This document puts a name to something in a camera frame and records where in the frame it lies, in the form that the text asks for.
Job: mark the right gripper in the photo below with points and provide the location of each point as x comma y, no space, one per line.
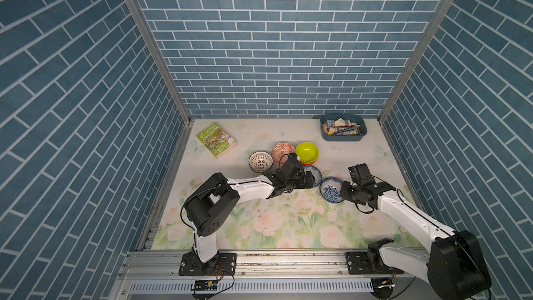
343,192

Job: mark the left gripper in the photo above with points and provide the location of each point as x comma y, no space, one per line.
309,182

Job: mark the red geometric pattern bowl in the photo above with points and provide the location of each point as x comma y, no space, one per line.
281,151

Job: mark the lime green bowl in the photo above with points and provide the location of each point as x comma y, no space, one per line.
307,151

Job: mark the blue floral bowl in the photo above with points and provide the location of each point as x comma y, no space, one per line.
316,174
330,189

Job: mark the dark red lattice bowl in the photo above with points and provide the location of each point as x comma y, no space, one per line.
260,161

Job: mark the plain orange bowl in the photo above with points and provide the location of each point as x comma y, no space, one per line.
309,162

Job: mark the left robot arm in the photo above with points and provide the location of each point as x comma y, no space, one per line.
211,204

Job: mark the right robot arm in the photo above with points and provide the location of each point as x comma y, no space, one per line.
451,261

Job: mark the teal plastic bin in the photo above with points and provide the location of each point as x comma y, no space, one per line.
353,118

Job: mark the art supplies in bin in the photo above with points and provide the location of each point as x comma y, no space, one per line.
341,127

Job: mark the right circuit board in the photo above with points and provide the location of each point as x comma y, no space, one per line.
382,288

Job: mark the circuit board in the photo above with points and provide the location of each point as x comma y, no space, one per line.
205,286
382,288

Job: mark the left circuit board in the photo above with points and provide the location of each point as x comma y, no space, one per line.
205,286

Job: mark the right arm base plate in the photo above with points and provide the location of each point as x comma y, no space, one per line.
365,262

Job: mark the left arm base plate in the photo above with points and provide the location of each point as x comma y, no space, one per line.
222,263

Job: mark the aluminium rail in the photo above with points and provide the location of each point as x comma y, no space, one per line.
254,264

